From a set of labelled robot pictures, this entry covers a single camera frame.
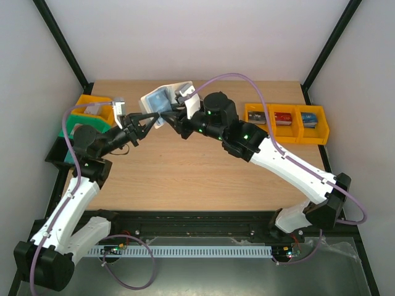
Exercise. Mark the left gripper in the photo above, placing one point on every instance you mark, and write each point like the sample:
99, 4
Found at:
133, 129

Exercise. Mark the yellow bin with red cards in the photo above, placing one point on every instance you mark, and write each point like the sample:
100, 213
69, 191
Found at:
288, 134

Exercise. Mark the yellow bin with black cards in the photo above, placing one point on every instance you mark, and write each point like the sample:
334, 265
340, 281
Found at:
270, 126

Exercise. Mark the green bin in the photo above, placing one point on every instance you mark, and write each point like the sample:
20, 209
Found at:
72, 122

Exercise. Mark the yellow bin with blue cards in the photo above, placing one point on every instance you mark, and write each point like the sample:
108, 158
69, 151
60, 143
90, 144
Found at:
315, 129

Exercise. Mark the yellow bin far left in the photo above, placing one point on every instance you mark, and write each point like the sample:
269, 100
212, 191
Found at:
87, 100

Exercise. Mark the black card stack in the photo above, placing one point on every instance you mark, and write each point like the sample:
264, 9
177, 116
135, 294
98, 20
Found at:
256, 117

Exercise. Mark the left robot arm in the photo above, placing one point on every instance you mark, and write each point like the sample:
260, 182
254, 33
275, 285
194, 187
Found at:
49, 258

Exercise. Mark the grey holder in yellow bin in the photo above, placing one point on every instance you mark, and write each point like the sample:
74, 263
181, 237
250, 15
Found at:
93, 110

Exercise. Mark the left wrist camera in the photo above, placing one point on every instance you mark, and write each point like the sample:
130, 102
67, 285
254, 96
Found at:
118, 106

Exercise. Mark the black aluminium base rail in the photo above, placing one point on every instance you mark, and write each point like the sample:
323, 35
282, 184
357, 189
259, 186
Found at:
253, 226

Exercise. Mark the left black frame post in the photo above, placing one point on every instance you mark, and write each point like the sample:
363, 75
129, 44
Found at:
63, 45

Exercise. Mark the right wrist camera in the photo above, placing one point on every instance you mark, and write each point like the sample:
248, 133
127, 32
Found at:
188, 98

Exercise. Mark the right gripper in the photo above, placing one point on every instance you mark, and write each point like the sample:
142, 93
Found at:
182, 122

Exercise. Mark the black frame post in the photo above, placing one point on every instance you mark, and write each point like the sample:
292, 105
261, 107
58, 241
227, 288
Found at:
63, 45
331, 42

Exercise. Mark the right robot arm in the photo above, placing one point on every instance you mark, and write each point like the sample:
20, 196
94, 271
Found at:
217, 118

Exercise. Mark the right black frame post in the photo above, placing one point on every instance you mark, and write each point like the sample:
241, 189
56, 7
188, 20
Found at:
331, 42

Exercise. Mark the white card holder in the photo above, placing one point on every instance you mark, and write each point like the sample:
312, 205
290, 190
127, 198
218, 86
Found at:
170, 90

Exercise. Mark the blue card stack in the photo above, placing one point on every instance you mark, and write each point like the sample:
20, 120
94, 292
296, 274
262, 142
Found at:
309, 120

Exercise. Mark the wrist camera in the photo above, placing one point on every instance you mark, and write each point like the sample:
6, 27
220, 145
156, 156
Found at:
118, 106
188, 98

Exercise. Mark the red card stack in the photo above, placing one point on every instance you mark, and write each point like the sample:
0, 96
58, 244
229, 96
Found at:
283, 118

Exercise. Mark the white slotted cable duct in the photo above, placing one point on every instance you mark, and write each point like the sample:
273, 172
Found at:
138, 251

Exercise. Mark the teal holder in black bin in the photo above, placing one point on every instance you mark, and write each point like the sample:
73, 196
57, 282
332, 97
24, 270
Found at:
69, 157

